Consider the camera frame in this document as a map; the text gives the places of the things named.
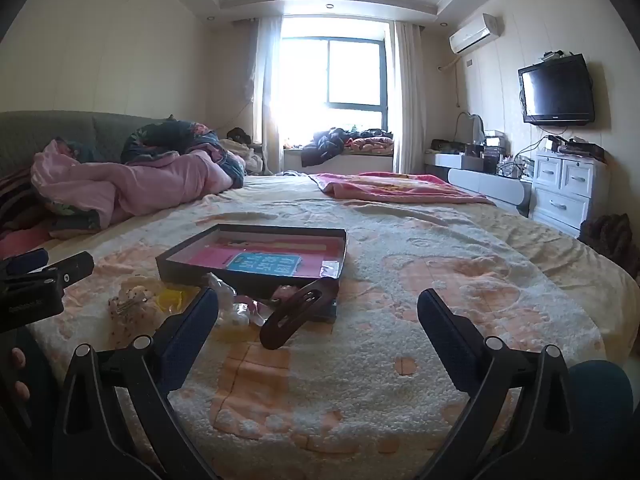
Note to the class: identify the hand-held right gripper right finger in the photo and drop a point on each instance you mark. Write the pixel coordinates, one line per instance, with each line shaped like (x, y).
(444, 340)

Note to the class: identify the pile of colourful clothes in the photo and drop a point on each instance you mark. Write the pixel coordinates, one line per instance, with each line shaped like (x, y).
(370, 142)

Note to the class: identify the green padded headboard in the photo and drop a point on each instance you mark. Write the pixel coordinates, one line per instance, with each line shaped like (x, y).
(60, 135)

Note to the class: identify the blue printed card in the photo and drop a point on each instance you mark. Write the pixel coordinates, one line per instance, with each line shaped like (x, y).
(265, 263)

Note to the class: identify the brown woven bag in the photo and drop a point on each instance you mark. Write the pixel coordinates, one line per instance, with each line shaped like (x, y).
(607, 240)

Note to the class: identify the clear bag with white pieces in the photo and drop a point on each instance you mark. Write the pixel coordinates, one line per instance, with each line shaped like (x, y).
(232, 317)

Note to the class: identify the striped dark cloth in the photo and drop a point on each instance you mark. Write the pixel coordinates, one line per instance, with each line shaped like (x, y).
(17, 200)

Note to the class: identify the small blue box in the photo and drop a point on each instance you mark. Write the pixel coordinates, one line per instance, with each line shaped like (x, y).
(322, 312)

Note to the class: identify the white drawer cabinet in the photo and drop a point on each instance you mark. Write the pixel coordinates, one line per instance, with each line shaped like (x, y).
(565, 190)

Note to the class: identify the white dressing table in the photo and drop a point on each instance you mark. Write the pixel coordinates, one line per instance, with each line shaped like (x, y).
(490, 185)

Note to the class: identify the pink printed blanket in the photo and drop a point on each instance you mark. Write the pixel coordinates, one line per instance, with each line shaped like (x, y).
(390, 187)

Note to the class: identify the dark puffer jacket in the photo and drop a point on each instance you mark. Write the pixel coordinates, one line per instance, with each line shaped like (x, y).
(320, 147)

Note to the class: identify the window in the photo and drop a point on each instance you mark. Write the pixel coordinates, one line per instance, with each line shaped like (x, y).
(350, 75)

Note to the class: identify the black set-top box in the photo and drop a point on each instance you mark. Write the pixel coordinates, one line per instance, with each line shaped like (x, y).
(580, 147)

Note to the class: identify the pink knitted hair clip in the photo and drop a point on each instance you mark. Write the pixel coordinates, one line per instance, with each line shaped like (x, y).
(286, 291)

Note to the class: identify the pink card sheet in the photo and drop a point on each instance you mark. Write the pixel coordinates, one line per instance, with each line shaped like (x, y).
(210, 255)

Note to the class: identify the pink quilt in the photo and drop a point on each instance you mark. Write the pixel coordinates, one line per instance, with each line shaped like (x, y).
(150, 185)

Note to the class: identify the dark brown hair clip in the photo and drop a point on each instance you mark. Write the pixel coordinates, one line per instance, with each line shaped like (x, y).
(285, 320)

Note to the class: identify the cream bundled clothes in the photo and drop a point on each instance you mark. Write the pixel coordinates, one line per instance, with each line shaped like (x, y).
(240, 157)

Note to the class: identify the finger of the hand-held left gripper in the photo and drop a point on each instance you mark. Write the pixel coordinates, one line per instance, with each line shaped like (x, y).
(75, 266)
(27, 261)

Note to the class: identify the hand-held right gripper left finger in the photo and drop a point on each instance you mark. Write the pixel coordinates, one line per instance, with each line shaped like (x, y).
(192, 332)

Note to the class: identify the clear bag with red piece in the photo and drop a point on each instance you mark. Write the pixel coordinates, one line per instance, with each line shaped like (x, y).
(257, 310)

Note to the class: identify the round table mirror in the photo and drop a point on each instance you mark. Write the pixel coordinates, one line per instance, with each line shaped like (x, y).
(470, 132)

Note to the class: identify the person's left hand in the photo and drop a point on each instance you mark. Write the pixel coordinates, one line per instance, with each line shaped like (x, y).
(20, 357)

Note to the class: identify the dark shallow cardboard box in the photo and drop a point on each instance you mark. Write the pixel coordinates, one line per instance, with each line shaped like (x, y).
(250, 287)

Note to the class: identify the dark floral quilt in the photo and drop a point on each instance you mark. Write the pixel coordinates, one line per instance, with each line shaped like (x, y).
(165, 140)

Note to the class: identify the dotted cream fabric hair clip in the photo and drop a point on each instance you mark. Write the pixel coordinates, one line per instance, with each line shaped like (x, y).
(127, 320)

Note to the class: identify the clear plastic bag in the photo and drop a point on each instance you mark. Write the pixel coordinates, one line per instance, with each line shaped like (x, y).
(220, 287)

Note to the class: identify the white sheer curtain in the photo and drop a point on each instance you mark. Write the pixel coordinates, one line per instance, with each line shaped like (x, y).
(407, 100)
(267, 100)

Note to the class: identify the white air conditioner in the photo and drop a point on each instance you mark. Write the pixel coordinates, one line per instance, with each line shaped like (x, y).
(475, 34)

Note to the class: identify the black wall television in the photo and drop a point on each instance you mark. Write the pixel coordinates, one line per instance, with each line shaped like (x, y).
(555, 90)

